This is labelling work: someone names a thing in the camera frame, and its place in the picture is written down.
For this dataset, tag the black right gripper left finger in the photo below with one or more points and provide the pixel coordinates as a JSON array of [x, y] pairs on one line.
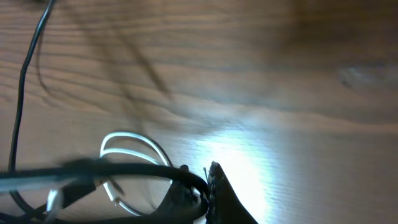
[[186, 198]]

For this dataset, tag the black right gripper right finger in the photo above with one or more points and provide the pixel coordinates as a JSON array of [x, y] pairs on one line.
[[224, 205]]

